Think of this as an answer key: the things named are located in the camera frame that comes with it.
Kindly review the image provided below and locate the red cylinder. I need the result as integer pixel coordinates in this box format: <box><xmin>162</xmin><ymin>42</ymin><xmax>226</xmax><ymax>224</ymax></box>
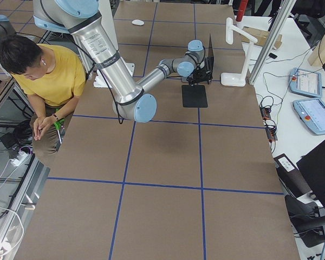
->
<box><xmin>236</xmin><ymin>0</ymin><xmax>248</xmax><ymax>22</ymax></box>

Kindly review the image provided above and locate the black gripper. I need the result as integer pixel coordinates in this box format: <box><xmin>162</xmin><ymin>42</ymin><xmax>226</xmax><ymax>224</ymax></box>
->
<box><xmin>186</xmin><ymin>69</ymin><xmax>212</xmax><ymax>86</ymax></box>

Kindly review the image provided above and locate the upper blue teach pendant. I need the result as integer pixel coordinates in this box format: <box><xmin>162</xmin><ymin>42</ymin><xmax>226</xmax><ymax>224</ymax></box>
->
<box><xmin>289</xmin><ymin>68</ymin><xmax>322</xmax><ymax>98</ymax></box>

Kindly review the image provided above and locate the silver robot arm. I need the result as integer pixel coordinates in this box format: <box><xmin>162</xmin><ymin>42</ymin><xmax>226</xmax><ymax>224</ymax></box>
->
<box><xmin>33</xmin><ymin>1</ymin><xmax>211</xmax><ymax>122</ymax></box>

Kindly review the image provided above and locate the black power strip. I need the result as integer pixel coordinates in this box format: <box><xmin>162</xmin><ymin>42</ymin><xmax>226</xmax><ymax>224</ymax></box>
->
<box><xmin>260</xmin><ymin>107</ymin><xmax>277</xmax><ymax>142</ymax></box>

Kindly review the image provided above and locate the grey laptop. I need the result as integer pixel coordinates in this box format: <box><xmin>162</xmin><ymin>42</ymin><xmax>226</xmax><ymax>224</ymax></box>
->
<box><xmin>180</xmin><ymin>33</ymin><xmax>216</xmax><ymax>83</ymax></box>

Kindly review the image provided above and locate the black monitor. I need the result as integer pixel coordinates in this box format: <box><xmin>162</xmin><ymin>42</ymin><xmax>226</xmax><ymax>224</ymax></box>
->
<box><xmin>297</xmin><ymin>140</ymin><xmax>325</xmax><ymax>207</ymax></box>

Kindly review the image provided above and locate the lower blue teach pendant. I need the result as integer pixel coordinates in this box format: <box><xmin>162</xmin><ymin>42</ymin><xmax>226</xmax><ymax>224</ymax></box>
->
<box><xmin>292</xmin><ymin>97</ymin><xmax>325</xmax><ymax>135</ymax></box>

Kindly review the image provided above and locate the black mouse pad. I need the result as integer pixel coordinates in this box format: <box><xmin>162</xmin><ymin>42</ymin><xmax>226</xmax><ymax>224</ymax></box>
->
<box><xmin>181</xmin><ymin>85</ymin><xmax>208</xmax><ymax>108</ymax></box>

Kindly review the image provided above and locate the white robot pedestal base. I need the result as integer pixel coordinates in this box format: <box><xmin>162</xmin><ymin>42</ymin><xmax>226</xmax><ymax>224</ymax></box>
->
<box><xmin>94</xmin><ymin>0</ymin><xmax>134</xmax><ymax>88</ymax></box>

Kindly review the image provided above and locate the blue teach pendant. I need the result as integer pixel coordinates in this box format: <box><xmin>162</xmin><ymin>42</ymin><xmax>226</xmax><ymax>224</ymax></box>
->
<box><xmin>289</xmin><ymin>68</ymin><xmax>322</xmax><ymax>98</ymax></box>
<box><xmin>292</xmin><ymin>97</ymin><xmax>325</xmax><ymax>135</ymax></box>

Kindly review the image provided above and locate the cardboard box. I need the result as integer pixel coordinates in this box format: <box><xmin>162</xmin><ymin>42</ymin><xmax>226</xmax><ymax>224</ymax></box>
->
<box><xmin>243</xmin><ymin>26</ymin><xmax>282</xmax><ymax>49</ymax></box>

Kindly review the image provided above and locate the person in yellow shirt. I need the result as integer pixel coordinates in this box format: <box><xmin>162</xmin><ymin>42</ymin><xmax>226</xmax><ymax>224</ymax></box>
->
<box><xmin>0</xmin><ymin>35</ymin><xmax>86</xmax><ymax>167</ymax></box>

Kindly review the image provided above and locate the white computer mouse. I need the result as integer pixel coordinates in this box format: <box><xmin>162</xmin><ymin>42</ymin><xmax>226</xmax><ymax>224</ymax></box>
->
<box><xmin>132</xmin><ymin>19</ymin><xmax>145</xmax><ymax>26</ymax></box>

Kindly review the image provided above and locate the aluminium frame post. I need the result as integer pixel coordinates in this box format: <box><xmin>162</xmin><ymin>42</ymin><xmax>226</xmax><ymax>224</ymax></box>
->
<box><xmin>248</xmin><ymin>0</ymin><xmax>296</xmax><ymax>85</ymax></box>

